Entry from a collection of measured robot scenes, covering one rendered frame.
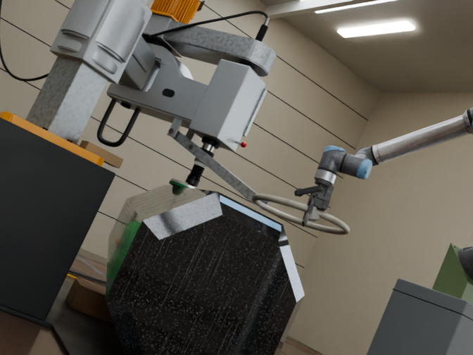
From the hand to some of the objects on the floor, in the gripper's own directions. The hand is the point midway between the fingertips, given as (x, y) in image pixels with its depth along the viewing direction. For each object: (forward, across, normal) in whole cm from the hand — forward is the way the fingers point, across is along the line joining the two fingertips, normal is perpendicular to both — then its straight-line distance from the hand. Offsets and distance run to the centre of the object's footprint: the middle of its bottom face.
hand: (303, 222), depth 283 cm
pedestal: (+79, +29, +131) cm, 156 cm away
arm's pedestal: (+92, +16, -74) cm, 119 cm away
